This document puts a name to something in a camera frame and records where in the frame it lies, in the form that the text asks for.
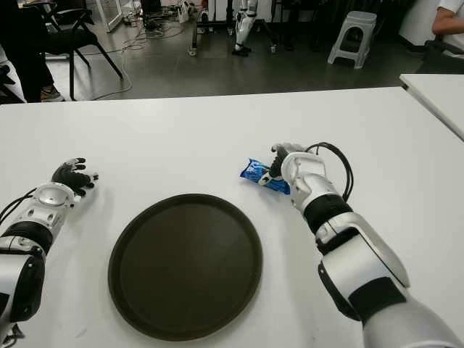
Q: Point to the white side table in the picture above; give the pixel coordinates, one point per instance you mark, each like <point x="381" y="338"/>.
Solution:
<point x="435" y="90"/>

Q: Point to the round dark brown tray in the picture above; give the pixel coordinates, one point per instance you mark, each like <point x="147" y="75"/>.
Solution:
<point x="185" y="268"/>

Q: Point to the white upright plastic holder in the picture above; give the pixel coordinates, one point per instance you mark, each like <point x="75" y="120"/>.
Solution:
<point x="184" y="12"/>

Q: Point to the black wheeled metal frame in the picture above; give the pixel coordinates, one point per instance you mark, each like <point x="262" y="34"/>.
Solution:
<point x="194" y="32"/>

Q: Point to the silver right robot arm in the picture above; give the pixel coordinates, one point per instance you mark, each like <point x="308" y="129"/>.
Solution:
<point x="359" y="261"/>

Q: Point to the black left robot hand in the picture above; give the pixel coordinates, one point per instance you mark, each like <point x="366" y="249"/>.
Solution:
<point x="71" y="177"/>

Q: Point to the black office chair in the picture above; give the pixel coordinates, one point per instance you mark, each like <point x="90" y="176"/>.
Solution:
<point x="440" y="54"/>

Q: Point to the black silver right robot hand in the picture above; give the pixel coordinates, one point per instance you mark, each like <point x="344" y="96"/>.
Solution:
<point x="277" y="166"/>

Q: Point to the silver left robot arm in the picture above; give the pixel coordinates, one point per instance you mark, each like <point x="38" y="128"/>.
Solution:
<point x="21" y="282"/>

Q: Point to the white framed panel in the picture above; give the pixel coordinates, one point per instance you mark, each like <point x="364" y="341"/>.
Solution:
<point x="112" y="16"/>

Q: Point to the seated person in white shirt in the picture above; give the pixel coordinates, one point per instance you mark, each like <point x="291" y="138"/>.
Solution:
<point x="449" y="16"/>

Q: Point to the black folding chair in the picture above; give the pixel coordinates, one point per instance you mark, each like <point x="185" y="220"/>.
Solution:
<point x="78" y="38"/>
<point x="5" y="81"/>

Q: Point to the standing person in black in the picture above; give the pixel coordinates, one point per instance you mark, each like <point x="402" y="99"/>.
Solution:
<point x="21" y="43"/>

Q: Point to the blue Oreo packet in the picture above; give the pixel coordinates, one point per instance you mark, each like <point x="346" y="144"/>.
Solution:
<point x="253" y="170"/>

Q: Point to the grey plastic stool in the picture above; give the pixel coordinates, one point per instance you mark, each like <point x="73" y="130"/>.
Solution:
<point x="359" y="20"/>

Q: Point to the white humanoid robot leg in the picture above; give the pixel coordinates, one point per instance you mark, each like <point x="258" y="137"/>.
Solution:
<point x="242" y="25"/>

